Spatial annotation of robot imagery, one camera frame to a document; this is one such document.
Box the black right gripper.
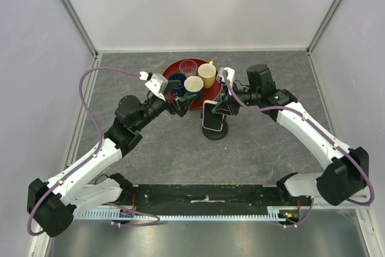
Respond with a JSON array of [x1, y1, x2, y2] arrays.
[[212, 81, 260, 116]]

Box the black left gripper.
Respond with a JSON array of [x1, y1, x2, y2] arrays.
[[135, 80, 197, 131]]

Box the black smartphone pink case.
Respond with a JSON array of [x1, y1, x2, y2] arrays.
[[202, 100, 225, 132]]

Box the black phone stand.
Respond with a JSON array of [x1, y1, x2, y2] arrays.
[[202, 116, 229, 141]]

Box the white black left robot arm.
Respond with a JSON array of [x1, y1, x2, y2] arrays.
[[27, 79, 197, 237]]

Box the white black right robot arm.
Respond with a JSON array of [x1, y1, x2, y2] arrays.
[[212, 64, 375, 206]]

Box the dark blue mug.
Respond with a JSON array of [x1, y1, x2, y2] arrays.
[[168, 72, 186, 97]]

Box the green mug cream inside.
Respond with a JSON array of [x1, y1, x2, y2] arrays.
[[183, 76, 204, 102]]

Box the red round tray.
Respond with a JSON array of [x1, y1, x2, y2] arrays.
[[162, 58, 223, 110]]

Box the clear drinking glass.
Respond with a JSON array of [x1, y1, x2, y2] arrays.
[[179, 59, 198, 78]]

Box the yellow mug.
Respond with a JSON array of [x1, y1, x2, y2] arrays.
[[198, 61, 217, 88]]

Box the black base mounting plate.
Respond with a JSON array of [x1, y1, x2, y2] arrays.
[[114, 184, 309, 214]]

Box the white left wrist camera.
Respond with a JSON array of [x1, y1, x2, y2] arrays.
[[139, 71, 168, 101]]

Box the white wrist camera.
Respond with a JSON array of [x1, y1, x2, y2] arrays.
[[139, 71, 168, 101], [216, 67, 235, 86]]

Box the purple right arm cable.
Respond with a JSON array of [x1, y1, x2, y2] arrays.
[[221, 69, 376, 229]]

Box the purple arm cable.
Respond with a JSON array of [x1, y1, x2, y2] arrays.
[[221, 69, 376, 229], [26, 66, 165, 236]]

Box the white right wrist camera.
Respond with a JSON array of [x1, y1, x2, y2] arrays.
[[216, 67, 235, 86]]

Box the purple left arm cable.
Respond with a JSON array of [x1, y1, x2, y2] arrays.
[[26, 66, 165, 236]]

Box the blue slotted cable duct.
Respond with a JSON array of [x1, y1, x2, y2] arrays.
[[75, 206, 288, 222]]

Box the aluminium front frame rail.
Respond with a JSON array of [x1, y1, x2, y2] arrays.
[[313, 187, 370, 209]]

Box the left aluminium frame post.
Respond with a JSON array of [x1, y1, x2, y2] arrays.
[[60, 0, 98, 57]]

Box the aluminium frame corner post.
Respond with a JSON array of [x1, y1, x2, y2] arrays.
[[306, 0, 343, 55]]

